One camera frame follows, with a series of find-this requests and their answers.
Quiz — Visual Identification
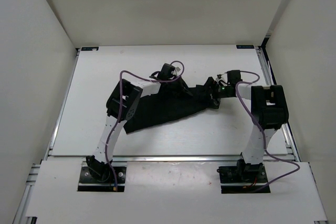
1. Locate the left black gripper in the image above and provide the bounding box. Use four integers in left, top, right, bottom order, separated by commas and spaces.
166, 76, 193, 98

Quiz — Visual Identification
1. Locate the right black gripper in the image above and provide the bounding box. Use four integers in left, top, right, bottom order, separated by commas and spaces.
194, 78, 232, 110

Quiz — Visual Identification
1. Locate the black pleated skirt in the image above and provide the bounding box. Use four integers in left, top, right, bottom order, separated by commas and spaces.
110, 79, 221, 135

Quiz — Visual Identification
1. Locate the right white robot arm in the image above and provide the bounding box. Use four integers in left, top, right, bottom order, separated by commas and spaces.
206, 70, 289, 182

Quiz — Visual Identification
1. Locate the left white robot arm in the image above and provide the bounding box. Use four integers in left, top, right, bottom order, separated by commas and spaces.
86, 61, 193, 184

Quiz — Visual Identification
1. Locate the left blue corner label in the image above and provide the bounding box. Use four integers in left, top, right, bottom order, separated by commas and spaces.
81, 47, 99, 51

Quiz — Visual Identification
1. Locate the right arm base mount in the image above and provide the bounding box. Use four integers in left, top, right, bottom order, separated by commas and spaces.
217, 159, 270, 194

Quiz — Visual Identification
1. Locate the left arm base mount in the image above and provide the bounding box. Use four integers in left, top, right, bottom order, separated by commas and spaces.
77, 162, 127, 193

